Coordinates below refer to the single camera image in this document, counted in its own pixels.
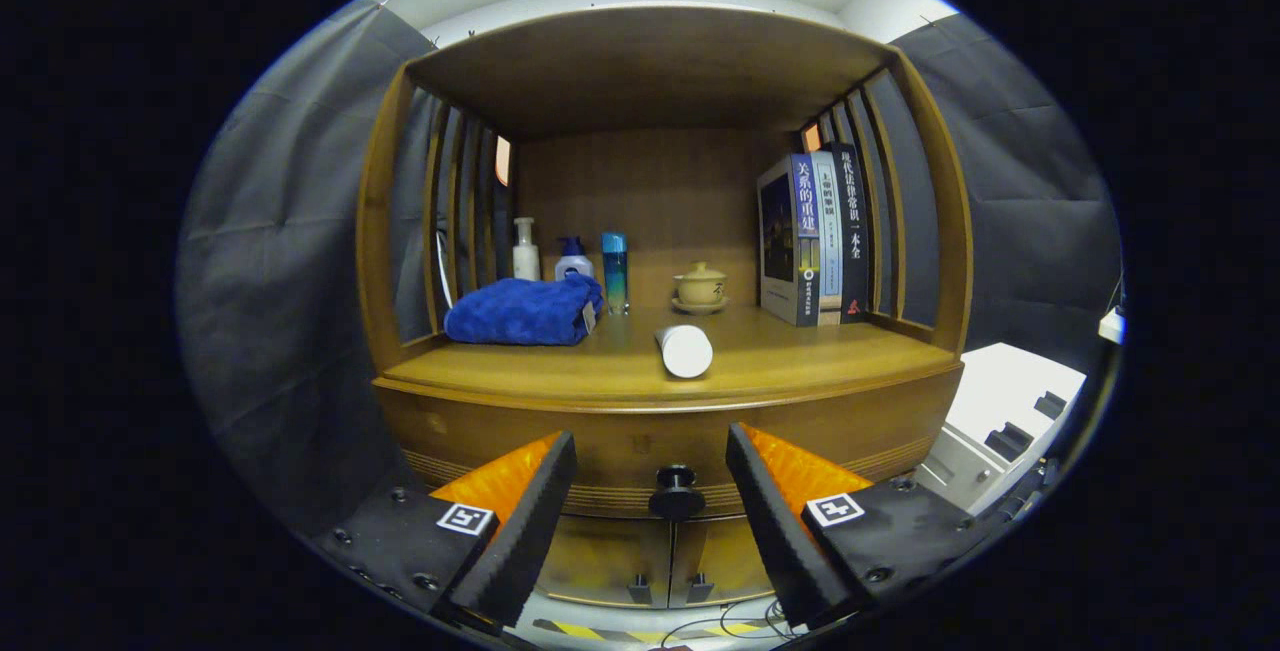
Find white tube with green end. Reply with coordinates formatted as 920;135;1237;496
655;324;714;379

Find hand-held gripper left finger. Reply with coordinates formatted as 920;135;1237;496
300;431;579;637

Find book with black spine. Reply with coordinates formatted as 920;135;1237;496
828;142;873;324

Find yellow black floor tape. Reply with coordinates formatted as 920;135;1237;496
530;617;766;645

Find white box with black handles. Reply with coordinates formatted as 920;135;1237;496
915;342;1088;517

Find black floor cables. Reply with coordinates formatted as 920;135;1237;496
660;599;801;644

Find black electronic device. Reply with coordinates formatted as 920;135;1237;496
985;456;1061;527

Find wooden countertop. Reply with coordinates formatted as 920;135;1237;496
378;306;963;412

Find book with blue spine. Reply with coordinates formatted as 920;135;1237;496
757;153;821;328

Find folded blue towel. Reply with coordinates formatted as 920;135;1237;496
444;276;605;347

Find beige lidded tea cup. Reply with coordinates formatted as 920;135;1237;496
674;262;728;306

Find wooden cabinet door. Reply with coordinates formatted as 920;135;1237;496
535;514;673;610
668;513;776;604

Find brown wooden cabinet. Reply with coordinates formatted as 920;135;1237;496
356;3;974;612

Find wooden drawer with black knob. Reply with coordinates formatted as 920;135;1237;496
375;363;964;522

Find white bottle with blue cap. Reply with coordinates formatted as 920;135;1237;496
555;236;595;282

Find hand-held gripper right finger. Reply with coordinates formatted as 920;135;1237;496
726;423;1001;632

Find white pump bottle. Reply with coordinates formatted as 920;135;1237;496
512;217;542;282

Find teal blue bottle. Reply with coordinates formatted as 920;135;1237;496
601;232;631;317

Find book with pale spine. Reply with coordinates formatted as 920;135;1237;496
810;150;846;326

